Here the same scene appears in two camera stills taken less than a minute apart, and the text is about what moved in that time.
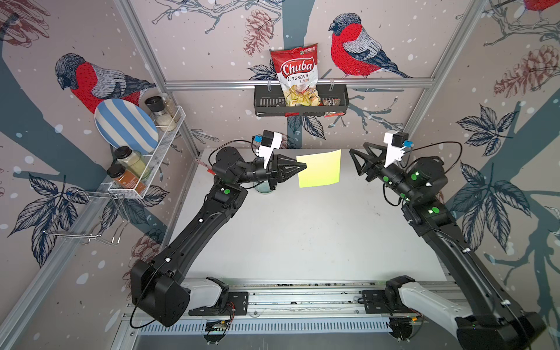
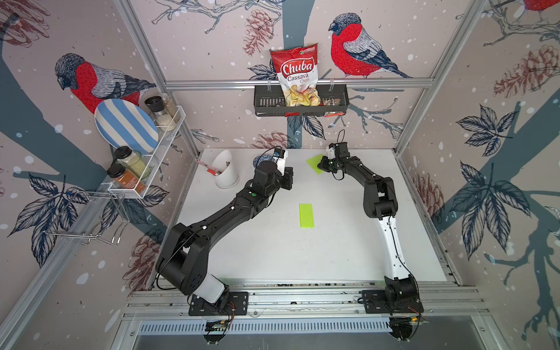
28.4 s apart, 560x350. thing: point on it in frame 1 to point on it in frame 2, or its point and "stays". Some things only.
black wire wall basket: (269, 100) stays
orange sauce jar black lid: (125, 179) stays
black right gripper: (375, 167) to (321, 164)
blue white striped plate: (122, 124) stays
